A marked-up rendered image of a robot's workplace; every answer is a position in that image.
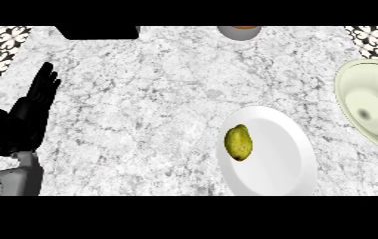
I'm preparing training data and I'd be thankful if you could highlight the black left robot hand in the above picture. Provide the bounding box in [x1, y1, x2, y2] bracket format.
[0, 61, 63, 157]

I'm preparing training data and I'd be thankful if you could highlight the white plate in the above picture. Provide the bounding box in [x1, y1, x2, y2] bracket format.
[214, 105, 319, 197]

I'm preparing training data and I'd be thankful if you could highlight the pale green bowl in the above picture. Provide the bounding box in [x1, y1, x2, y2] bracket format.
[334, 58, 378, 142]

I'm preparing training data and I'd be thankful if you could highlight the black appliance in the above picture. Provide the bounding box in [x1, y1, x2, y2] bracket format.
[55, 26, 142, 41]

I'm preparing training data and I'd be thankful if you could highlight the grey cup with orange content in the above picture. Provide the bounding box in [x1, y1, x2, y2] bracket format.
[215, 26, 263, 42]

